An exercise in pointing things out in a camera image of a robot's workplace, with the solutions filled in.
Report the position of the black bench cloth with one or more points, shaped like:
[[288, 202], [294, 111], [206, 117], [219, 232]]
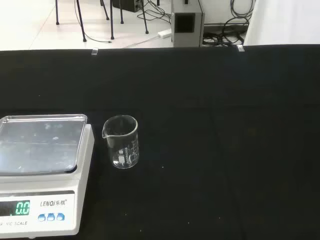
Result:
[[200, 140]]

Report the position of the black equipment case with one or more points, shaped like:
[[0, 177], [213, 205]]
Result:
[[126, 5]]

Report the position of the pale board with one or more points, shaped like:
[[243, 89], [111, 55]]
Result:
[[282, 22]]

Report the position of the black tripod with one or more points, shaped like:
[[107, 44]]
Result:
[[80, 20], [112, 25]]

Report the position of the grey metal box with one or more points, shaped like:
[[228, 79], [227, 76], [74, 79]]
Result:
[[187, 37]]

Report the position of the small clear cloth clip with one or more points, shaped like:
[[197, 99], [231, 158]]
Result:
[[240, 48], [95, 51]]

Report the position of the white electronic balance steel pan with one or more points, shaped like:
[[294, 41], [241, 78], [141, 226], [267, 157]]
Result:
[[45, 150]]

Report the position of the white power strip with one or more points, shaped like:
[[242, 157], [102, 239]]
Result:
[[165, 33]]

